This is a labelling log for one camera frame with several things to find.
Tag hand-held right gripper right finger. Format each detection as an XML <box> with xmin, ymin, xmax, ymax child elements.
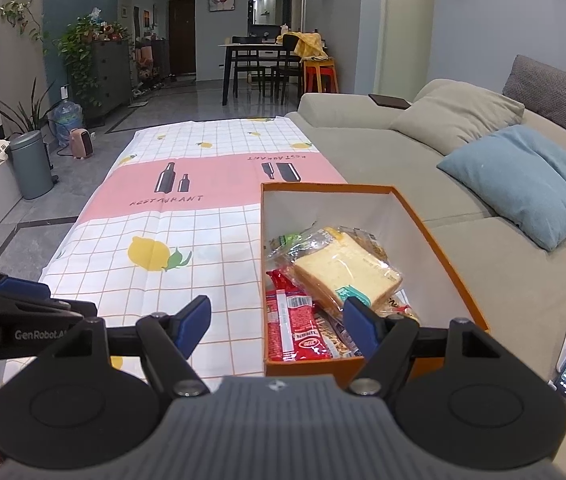
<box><xmin>342</xmin><ymin>296</ymin><xmax>506</xmax><ymax>397</ymax></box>

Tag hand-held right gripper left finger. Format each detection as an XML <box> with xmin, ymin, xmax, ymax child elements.
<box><xmin>53</xmin><ymin>295</ymin><xmax>212</xmax><ymax>397</ymax></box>

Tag clear sliced bread packet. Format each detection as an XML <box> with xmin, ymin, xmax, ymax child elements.
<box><xmin>273</xmin><ymin>226</ymin><xmax>406</xmax><ymax>318</ymax></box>

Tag long red wafer packet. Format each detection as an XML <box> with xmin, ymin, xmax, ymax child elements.
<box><xmin>265</xmin><ymin>267</ymin><xmax>336</xmax><ymax>362</ymax></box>

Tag clear nut packet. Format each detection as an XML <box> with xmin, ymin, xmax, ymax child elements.
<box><xmin>267</xmin><ymin>230</ymin><xmax>316</xmax><ymax>271</ymax></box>

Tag orange cardboard box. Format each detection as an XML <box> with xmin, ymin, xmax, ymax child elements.
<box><xmin>260</xmin><ymin>182</ymin><xmax>491</xmax><ymax>391</ymax></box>

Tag grey trash bin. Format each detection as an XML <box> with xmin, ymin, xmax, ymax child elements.
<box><xmin>9</xmin><ymin>130</ymin><xmax>56</xmax><ymax>201</ymax></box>

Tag pink and white printed tablecloth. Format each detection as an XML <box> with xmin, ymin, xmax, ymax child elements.
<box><xmin>38</xmin><ymin>117</ymin><xmax>364</xmax><ymax>378</ymax></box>

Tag pink space heater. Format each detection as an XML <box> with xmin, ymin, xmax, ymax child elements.
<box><xmin>69</xmin><ymin>127</ymin><xmax>94</xmax><ymax>160</ymax></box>

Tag tall leafy floor plant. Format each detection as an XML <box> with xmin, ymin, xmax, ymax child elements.
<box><xmin>0</xmin><ymin>77</ymin><xmax>56</xmax><ymax>136</ymax></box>

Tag blue water jug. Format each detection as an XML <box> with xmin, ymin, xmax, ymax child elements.
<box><xmin>53</xmin><ymin>100</ymin><xmax>85</xmax><ymax>133</ymax></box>

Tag beige sofa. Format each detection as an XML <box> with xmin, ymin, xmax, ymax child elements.
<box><xmin>283</xmin><ymin>55</ymin><xmax>566</xmax><ymax>480</ymax></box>

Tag blue cushion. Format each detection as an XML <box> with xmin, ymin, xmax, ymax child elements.
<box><xmin>435</xmin><ymin>125</ymin><xmax>566</xmax><ymax>252</ymax></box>

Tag dark tablet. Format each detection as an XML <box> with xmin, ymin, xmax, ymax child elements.
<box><xmin>368</xmin><ymin>93</ymin><xmax>412</xmax><ymax>110</ymax></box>

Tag dark drawer cabinet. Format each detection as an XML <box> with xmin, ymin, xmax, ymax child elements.
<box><xmin>90</xmin><ymin>37</ymin><xmax>134</xmax><ymax>116</ymax></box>

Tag beige cushion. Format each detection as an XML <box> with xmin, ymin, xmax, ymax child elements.
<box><xmin>388</xmin><ymin>79</ymin><xmax>526</xmax><ymax>157</ymax></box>

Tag dark cabinet with plants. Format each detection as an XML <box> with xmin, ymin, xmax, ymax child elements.
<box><xmin>58</xmin><ymin>15</ymin><xmax>131</xmax><ymax>106</ymax></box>

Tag dark shoe rack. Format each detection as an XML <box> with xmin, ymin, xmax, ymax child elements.
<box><xmin>133</xmin><ymin>40</ymin><xmax>171</xmax><ymax>96</ymax></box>

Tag orange stools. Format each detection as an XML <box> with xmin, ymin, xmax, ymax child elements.
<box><xmin>304</xmin><ymin>59</ymin><xmax>340</xmax><ymax>95</ymax></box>

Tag dark dining chair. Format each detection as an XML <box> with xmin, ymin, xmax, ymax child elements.
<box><xmin>270</xmin><ymin>50</ymin><xmax>304</xmax><ymax>106</ymax></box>
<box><xmin>232</xmin><ymin>36</ymin><xmax>266</xmax><ymax>98</ymax></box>

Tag hanging green plant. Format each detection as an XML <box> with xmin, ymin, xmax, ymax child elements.
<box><xmin>0</xmin><ymin>0</ymin><xmax>46</xmax><ymax>43</ymax></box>

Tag dark dining table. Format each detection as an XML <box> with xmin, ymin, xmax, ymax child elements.
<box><xmin>217</xmin><ymin>41</ymin><xmax>308</xmax><ymax>106</ymax></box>

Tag yellow cloth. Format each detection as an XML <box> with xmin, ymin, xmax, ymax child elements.
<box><xmin>293</xmin><ymin>31</ymin><xmax>328</xmax><ymax>61</ymax></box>

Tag dark wooden door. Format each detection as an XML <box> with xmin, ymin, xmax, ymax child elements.
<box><xmin>169</xmin><ymin>0</ymin><xmax>197</xmax><ymax>78</ymax></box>

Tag grey cushion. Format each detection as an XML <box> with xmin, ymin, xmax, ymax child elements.
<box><xmin>502</xmin><ymin>55</ymin><xmax>566</xmax><ymax>147</ymax></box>

